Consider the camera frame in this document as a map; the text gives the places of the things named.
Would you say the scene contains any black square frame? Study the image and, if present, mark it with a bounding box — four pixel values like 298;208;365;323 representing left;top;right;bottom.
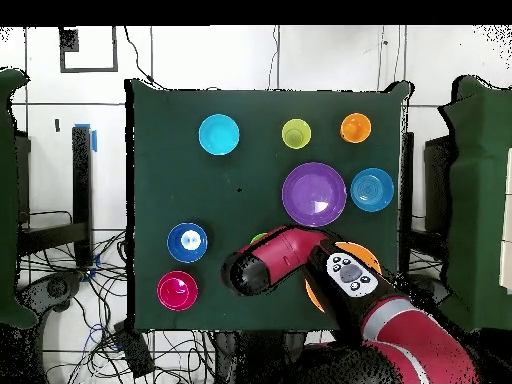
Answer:
58;25;120;74

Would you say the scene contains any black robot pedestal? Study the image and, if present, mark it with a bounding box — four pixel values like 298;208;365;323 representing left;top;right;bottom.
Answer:
213;330;309;384

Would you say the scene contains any black crossbar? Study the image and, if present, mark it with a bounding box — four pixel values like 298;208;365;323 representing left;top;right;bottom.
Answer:
17;221;89;257

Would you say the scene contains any black post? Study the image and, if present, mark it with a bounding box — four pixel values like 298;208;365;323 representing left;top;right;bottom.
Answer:
71;124;95;268

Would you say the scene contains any black floor box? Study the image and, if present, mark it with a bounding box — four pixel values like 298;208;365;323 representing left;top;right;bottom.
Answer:
112;319;156;380

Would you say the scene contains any yellow-green cup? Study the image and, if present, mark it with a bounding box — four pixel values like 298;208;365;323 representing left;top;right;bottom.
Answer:
280;118;312;150

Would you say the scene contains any blue ribbed bowl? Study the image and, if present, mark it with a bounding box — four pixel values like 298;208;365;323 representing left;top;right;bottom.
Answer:
349;167;396;213

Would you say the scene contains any orange cup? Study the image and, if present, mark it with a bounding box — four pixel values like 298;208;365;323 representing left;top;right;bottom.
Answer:
339;112;373;144

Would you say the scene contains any red-pink bowl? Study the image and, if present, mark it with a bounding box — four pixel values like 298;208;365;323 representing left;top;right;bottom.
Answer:
156;270;200;312

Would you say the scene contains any cyan bowl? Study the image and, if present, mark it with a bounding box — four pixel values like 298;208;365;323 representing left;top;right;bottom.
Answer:
198;113;241;156

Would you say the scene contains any dark blue bowl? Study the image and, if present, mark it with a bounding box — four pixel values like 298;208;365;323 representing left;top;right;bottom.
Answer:
166;222;209;264

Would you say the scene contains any neighbouring green cloth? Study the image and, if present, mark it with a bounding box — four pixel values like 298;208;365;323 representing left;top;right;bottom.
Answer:
433;75;512;333
0;67;38;330

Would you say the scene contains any dark green tablecloth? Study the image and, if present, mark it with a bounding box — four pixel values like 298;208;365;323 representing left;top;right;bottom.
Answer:
124;77;413;333

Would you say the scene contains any large orange bowl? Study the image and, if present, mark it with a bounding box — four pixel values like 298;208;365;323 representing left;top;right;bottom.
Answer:
304;241;383;314

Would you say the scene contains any large purple bowl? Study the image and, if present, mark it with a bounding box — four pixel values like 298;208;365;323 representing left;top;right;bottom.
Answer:
281;161;348;228

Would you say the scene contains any red-pink cup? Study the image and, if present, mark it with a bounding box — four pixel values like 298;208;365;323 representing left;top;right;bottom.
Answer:
162;276;194;307

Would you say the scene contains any grey pedestal foot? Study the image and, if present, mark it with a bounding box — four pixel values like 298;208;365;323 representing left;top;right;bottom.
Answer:
19;271;85;317

